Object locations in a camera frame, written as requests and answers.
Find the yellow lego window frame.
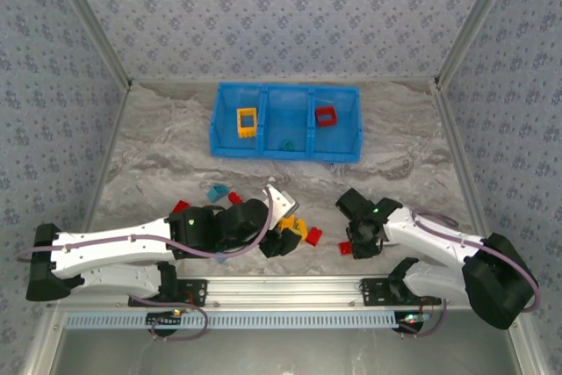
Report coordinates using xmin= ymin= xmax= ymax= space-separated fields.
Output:
xmin=236 ymin=107 xmax=258 ymax=139

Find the red lego window frame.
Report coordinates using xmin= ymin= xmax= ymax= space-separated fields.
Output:
xmin=314 ymin=105 xmax=338 ymax=128

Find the blue three-compartment plastic bin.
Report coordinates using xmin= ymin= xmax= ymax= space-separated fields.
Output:
xmin=209 ymin=82 xmax=364 ymax=164

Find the small circuit board with LED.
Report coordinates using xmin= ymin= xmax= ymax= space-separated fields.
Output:
xmin=146 ymin=308 xmax=186 ymax=328
xmin=397 ymin=312 xmax=428 ymax=333

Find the grey metal lower panel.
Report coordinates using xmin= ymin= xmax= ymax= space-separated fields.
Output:
xmin=52 ymin=328 xmax=517 ymax=375

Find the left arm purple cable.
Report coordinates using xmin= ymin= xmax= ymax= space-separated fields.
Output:
xmin=16 ymin=188 xmax=273 ymax=342

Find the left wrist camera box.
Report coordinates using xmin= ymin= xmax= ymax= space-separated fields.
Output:
xmin=262 ymin=185 xmax=300 ymax=229

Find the aluminium mounting rail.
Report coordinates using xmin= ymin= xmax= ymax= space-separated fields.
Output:
xmin=47 ymin=275 xmax=527 ymax=311

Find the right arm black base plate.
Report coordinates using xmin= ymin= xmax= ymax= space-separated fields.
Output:
xmin=360 ymin=278 xmax=443 ymax=308

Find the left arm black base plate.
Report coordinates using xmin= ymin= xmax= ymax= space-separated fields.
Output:
xmin=127 ymin=278 xmax=209 ymax=308

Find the slotted pale blue cable duct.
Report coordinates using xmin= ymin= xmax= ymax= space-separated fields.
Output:
xmin=64 ymin=310 xmax=401 ymax=331

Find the aluminium table side rail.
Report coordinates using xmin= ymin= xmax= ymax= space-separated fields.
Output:
xmin=434 ymin=83 xmax=504 ymax=275
xmin=68 ymin=83 xmax=133 ymax=278

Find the aluminium frame leg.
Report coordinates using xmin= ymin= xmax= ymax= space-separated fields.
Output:
xmin=20 ymin=308 xmax=68 ymax=375
xmin=502 ymin=308 xmax=551 ymax=375

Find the aluminium corner post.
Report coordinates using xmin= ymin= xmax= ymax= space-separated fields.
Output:
xmin=42 ymin=0 xmax=133 ymax=86
xmin=433 ymin=0 xmax=524 ymax=86

